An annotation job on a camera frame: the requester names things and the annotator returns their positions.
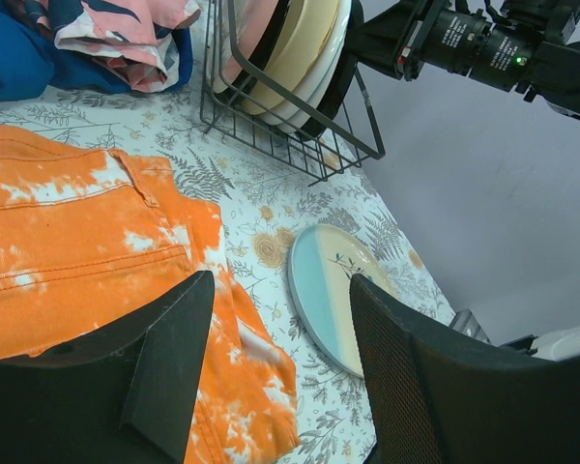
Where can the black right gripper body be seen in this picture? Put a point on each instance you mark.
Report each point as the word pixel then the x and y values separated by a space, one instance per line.
pixel 488 45

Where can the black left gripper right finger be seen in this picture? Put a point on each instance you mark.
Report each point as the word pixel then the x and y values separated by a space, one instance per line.
pixel 440 396

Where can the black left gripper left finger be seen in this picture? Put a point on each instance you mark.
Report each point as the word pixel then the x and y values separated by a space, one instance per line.
pixel 123 393

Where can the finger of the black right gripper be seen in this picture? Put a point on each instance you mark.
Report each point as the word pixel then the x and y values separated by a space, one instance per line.
pixel 380 42

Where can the blue and cream plate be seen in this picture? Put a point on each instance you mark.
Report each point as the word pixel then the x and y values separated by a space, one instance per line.
pixel 321 263

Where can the red rimmed black plate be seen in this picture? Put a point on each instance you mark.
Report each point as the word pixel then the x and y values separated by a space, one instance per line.
pixel 344 71

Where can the yellow rimmed plate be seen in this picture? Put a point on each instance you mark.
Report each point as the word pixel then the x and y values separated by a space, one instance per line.
pixel 290 58

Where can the pink plate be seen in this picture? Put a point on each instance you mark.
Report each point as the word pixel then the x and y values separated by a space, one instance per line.
pixel 257 25

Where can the orange tie-dye folded shorts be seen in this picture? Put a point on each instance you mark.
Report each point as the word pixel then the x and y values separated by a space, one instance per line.
pixel 90 235

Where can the floral table mat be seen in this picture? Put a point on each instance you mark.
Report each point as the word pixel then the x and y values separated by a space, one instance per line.
pixel 268 189

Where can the pink navy patterned cloth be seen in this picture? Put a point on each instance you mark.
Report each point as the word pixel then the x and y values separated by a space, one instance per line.
pixel 132 39

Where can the blue cloth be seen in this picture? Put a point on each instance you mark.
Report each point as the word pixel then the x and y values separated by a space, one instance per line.
pixel 30 62

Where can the black wire dish rack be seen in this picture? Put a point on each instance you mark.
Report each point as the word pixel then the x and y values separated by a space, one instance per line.
pixel 278 79

